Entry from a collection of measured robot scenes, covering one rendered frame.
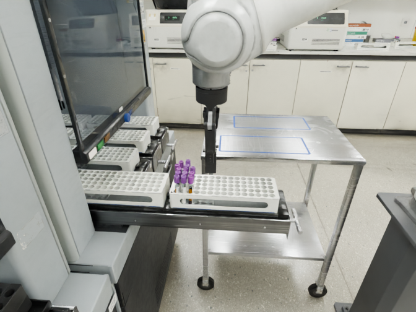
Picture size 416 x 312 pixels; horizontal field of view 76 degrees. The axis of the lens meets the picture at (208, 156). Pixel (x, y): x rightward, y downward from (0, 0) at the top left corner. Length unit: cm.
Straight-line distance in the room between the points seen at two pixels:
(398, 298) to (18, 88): 128
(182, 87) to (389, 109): 226
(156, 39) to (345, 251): 250
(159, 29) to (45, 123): 247
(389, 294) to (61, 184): 115
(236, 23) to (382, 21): 359
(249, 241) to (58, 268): 93
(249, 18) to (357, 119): 308
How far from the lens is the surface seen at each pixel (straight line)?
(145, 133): 109
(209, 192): 74
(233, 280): 162
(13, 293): 61
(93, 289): 74
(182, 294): 157
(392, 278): 123
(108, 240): 83
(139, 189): 77
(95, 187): 82
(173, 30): 298
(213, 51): 39
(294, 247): 144
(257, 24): 43
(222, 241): 141
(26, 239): 62
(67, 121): 134
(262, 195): 74
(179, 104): 312
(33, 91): 61
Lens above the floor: 131
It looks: 30 degrees down
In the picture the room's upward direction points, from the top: straight up
